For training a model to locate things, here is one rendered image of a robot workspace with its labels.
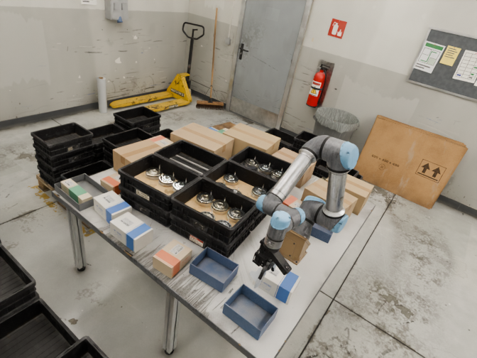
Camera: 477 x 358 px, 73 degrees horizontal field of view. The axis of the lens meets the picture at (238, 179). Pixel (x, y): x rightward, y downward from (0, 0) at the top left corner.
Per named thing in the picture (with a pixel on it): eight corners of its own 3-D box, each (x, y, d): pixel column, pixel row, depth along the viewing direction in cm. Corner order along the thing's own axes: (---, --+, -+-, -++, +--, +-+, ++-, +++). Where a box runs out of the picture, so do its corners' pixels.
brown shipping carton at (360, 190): (365, 202, 246) (374, 185, 238) (357, 215, 230) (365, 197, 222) (329, 185, 259) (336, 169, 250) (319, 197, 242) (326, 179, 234)
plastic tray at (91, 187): (110, 198, 201) (109, 192, 198) (79, 212, 187) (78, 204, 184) (85, 179, 213) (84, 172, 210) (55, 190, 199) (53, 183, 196)
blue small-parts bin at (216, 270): (237, 273, 167) (239, 264, 164) (221, 293, 156) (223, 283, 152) (205, 255, 174) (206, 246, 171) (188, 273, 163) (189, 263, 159)
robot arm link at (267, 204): (310, 124, 157) (250, 201, 143) (330, 131, 151) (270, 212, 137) (314, 140, 166) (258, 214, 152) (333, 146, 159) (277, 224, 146)
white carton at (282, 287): (297, 289, 165) (301, 277, 161) (287, 305, 156) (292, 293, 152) (262, 269, 173) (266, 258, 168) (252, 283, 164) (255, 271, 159)
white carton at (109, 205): (131, 219, 189) (131, 207, 184) (113, 227, 180) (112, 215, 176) (113, 202, 198) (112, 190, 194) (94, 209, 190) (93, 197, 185)
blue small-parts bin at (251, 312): (275, 317, 149) (278, 308, 146) (258, 341, 138) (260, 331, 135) (240, 292, 158) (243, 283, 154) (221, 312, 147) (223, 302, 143)
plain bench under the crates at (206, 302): (344, 267, 284) (375, 204, 247) (239, 438, 167) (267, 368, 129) (207, 187, 352) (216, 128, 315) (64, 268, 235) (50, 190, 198)
